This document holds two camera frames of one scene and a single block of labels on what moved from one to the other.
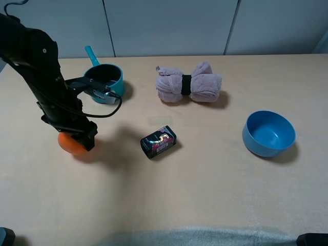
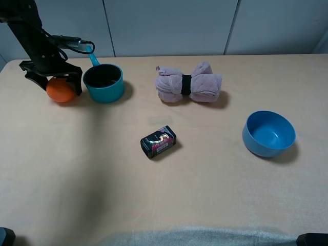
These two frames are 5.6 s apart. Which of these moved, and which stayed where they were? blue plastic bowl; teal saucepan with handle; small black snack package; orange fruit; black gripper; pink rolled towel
Moved: orange fruit; black gripper
Stayed: pink rolled towel; small black snack package; teal saucepan with handle; blue plastic bowl
